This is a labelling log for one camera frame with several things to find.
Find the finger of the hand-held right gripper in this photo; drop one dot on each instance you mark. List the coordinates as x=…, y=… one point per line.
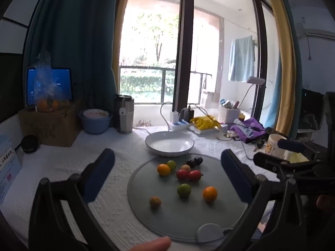
x=290, y=145
x=272, y=163

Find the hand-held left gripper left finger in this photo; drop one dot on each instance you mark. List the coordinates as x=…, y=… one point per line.
x=99, y=175

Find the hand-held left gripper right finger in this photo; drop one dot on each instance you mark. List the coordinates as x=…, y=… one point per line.
x=235, y=177

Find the orange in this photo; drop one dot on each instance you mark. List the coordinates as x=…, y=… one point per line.
x=163, y=170
x=210, y=193

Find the red tomato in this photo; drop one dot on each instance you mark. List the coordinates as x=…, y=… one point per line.
x=195, y=175
x=182, y=174

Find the dark purple plum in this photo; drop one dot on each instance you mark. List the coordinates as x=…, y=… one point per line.
x=190, y=163
x=199, y=160

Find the small brown round fruit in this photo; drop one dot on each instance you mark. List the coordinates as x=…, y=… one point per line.
x=185, y=167

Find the green citrus fruit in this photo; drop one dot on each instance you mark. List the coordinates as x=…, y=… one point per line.
x=172, y=164
x=184, y=190

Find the small yellow round fruit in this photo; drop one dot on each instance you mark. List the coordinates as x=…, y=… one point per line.
x=155, y=202

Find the white round plate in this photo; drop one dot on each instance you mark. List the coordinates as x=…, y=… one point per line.
x=170, y=146

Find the round grey glass board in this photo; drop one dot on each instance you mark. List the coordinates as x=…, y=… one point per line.
x=170, y=214

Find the person's right hand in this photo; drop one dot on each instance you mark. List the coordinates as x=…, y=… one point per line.
x=325, y=201

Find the person's left hand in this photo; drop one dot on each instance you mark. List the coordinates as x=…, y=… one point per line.
x=153, y=245

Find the white printed mug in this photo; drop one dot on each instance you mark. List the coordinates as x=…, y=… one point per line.
x=273, y=146

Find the white textured tablecloth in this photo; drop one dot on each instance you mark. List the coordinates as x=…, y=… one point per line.
x=65, y=159

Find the black screen device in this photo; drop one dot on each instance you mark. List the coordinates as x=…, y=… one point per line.
x=311, y=112

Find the purple bag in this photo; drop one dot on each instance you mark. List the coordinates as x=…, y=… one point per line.
x=248, y=130

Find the blue plastic basin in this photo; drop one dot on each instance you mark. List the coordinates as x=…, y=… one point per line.
x=94, y=125

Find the white flat packet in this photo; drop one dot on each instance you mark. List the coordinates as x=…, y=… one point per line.
x=202, y=130

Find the yellow printed plastic bag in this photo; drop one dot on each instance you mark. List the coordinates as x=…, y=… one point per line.
x=205, y=122

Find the white perforated basket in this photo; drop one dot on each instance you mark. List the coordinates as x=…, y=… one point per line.
x=229, y=115

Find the brown cardboard box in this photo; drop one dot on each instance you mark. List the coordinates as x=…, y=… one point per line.
x=52, y=128

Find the white desk lamp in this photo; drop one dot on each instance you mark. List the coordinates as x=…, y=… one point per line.
x=256, y=80

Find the yellow curtain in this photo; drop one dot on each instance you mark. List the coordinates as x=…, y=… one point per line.
x=285, y=70
x=117, y=44

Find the black round object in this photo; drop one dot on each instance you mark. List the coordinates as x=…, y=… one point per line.
x=30, y=143

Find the white power strip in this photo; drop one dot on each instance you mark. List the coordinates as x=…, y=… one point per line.
x=179, y=125

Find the black charger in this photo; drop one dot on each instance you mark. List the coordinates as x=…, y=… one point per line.
x=189, y=114

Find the white charger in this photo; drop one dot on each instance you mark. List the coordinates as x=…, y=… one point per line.
x=174, y=116

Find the blue and white paper card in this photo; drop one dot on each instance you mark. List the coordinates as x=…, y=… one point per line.
x=7, y=167

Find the clear plastic bag of oranges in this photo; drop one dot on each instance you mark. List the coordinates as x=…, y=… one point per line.
x=45, y=94

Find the laptop screen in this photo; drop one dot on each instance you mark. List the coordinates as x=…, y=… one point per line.
x=64, y=83

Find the light blue towel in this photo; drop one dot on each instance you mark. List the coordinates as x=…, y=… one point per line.
x=240, y=57

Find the metal drying rack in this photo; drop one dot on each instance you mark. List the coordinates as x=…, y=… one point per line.
x=202, y=74

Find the balcony railing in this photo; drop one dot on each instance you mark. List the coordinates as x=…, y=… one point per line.
x=144, y=69

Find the white air conditioner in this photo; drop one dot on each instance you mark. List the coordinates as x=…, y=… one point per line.
x=320, y=34

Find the teal curtain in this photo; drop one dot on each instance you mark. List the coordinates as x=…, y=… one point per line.
x=78, y=44

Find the dark window frame post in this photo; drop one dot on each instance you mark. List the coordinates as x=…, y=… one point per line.
x=183, y=44

